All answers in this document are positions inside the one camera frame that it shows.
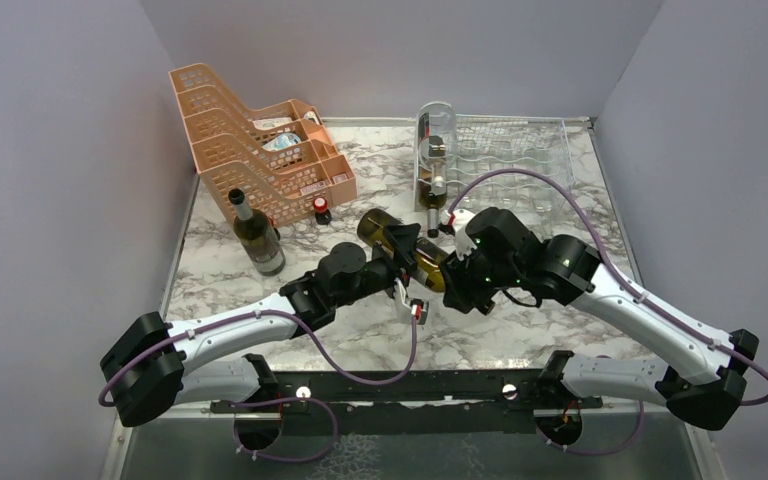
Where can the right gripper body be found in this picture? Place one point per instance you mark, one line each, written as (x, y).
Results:
(472, 279)

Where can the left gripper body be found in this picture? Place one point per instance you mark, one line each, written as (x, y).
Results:
(401, 268)

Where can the clear square glass bottle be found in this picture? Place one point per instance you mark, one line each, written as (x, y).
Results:
(473, 165)

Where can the clear tall glass bottle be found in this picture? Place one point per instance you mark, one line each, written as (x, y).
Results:
(540, 193)

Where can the dark labelled wine bottle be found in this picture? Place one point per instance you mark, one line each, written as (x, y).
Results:
(434, 192)

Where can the clear round bottle silver cap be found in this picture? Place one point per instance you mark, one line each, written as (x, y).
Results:
(438, 118)

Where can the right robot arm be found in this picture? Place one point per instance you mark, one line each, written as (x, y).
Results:
(689, 372)

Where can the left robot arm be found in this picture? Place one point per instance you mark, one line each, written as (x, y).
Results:
(146, 367)

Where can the small red cap bottle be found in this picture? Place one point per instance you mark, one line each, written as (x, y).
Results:
(322, 214)

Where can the orange plastic file rack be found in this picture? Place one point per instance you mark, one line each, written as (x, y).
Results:
(228, 151)

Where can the green wine bottle silver neck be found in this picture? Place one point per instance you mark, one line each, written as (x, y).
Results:
(257, 235)

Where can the blue white packet in rack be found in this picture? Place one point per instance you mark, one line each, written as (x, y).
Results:
(282, 141)

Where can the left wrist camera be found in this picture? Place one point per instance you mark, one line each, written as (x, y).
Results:
(409, 309)

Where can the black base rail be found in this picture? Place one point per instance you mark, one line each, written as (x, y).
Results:
(423, 402)

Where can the white wire wine rack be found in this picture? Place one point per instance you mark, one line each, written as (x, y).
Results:
(506, 139)

